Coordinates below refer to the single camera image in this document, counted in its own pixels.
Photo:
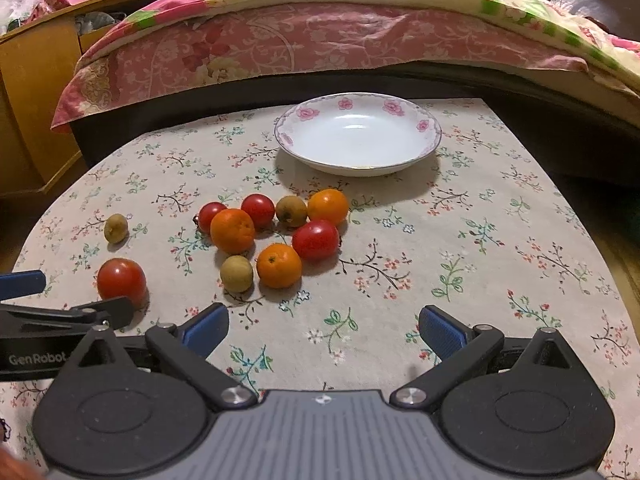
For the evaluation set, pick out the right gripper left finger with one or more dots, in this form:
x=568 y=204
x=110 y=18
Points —
x=183 y=351

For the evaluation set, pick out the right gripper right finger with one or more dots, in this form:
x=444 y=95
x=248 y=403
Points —
x=464 y=353

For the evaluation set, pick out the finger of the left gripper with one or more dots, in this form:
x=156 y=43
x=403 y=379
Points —
x=112 y=313
x=21 y=284

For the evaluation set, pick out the large red tomato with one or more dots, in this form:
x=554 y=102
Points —
x=121 y=277

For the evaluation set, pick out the tan longan fruit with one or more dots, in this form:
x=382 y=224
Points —
x=236 y=274

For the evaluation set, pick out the small orange mandarin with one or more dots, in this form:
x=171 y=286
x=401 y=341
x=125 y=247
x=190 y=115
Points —
x=279 y=266

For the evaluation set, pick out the small red cherry tomato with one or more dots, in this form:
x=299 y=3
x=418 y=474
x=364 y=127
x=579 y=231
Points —
x=260 y=209

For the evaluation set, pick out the red oval tomato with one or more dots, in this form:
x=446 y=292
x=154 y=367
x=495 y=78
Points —
x=316 y=240

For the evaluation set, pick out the dark brown longan fruit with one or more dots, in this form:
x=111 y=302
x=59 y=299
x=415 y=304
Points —
x=291 y=211

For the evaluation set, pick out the yellow-orange mandarin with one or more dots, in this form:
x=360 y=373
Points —
x=330 y=204

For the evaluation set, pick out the floral tablecloth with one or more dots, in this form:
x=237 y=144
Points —
x=325 y=276

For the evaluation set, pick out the wooden cabinet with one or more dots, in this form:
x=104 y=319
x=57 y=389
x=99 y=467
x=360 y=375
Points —
x=37 y=61

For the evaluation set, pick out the white floral rimmed plate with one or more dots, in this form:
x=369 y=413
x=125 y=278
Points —
x=358 y=134

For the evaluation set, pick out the pink floral bed sheet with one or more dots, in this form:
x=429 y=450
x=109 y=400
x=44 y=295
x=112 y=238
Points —
x=287 y=39

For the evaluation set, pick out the dark bed frame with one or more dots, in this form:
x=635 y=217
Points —
x=572 y=127

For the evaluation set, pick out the dark picture frame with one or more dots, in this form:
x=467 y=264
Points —
x=618 y=17

